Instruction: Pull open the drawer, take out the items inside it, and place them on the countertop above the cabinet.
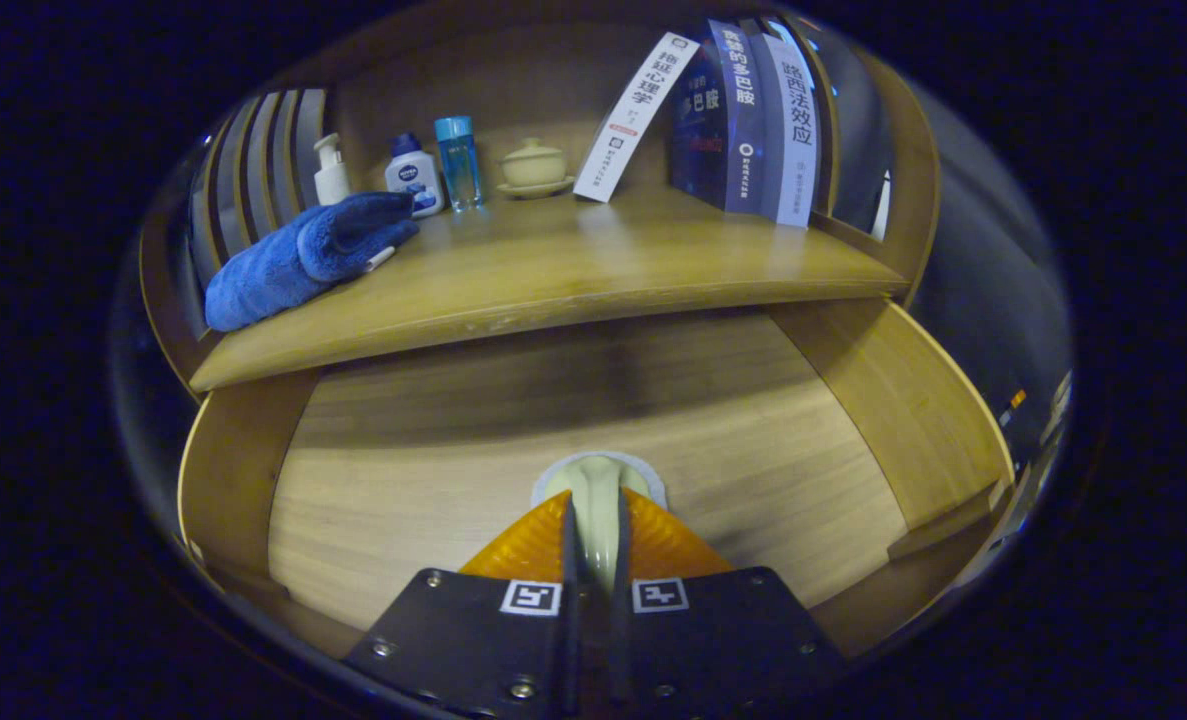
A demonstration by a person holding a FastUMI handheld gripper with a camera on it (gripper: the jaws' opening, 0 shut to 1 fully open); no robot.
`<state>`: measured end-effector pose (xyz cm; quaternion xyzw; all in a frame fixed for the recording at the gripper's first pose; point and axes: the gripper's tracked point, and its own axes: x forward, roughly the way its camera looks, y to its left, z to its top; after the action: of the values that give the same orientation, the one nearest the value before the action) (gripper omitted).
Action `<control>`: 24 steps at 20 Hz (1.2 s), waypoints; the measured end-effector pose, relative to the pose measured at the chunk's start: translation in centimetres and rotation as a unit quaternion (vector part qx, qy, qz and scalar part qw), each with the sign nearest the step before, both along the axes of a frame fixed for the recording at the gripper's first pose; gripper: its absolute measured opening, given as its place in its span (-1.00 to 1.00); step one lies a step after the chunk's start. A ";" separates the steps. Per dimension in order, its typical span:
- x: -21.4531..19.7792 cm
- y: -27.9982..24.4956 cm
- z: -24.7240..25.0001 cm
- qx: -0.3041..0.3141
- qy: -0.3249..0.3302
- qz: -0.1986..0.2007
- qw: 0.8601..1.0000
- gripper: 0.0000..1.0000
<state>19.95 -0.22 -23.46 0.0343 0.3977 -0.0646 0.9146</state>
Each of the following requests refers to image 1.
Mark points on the white bottle with blue cap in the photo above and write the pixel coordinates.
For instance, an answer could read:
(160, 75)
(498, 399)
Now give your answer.
(413, 180)

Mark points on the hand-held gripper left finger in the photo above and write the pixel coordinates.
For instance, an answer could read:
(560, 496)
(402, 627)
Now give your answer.
(571, 570)

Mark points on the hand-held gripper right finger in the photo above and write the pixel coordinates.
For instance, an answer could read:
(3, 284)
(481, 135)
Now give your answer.
(620, 570)

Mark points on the wooden drawer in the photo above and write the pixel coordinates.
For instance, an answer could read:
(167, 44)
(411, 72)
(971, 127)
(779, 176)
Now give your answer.
(453, 480)

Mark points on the clear blue bottle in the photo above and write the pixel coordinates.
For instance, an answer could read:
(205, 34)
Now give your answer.
(458, 165)

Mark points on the pale green white round brush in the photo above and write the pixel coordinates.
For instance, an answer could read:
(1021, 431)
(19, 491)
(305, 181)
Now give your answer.
(598, 490)

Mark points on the dark blue book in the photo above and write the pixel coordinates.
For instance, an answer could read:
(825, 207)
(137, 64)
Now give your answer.
(733, 120)

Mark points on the white pump bottle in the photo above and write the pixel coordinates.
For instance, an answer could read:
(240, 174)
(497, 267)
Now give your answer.
(331, 180)

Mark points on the wooden countertop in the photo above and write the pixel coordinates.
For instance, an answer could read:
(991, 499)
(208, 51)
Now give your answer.
(573, 260)

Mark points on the white book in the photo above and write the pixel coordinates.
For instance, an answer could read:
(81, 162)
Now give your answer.
(638, 115)

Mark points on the blue rolled towel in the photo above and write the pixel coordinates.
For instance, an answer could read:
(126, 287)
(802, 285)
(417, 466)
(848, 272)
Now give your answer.
(283, 260)

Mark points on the beige lidded teacup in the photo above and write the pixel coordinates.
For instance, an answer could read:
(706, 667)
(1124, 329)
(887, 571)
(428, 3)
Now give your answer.
(533, 165)

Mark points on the pale grey book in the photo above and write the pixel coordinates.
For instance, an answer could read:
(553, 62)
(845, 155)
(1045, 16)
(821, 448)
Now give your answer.
(798, 130)

